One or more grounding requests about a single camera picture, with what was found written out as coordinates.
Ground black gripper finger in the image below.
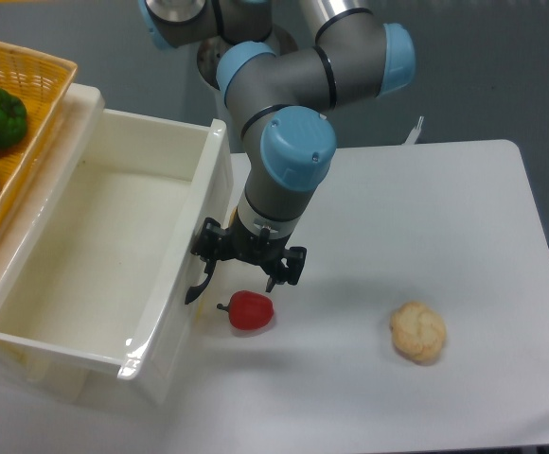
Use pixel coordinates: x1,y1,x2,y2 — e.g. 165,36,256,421
265,247,307,292
190,218,225,274

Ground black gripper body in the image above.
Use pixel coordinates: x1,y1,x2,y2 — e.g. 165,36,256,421
217,224,290,277

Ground black top drawer handle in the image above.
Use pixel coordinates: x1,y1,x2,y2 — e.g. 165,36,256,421
185,260,216,306

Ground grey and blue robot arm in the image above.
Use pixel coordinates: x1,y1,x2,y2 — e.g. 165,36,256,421
139,1,416,286

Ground white drawer cabinet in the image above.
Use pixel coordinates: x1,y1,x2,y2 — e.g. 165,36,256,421
0,83,104,393

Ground yellow bell pepper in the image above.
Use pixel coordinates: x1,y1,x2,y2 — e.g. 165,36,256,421
228,207,238,228

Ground red bell pepper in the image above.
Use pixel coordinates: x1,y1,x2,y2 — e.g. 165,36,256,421
217,290,275,331

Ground yellow banana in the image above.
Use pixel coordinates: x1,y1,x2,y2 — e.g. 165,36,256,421
193,296,204,324

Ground beige cauliflower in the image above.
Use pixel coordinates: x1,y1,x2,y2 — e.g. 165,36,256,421
390,301,447,363

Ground yellow woven basket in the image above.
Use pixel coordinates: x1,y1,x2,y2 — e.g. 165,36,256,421
0,32,79,273

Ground white metal mounting bracket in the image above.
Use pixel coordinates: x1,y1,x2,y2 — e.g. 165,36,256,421
404,115,424,145

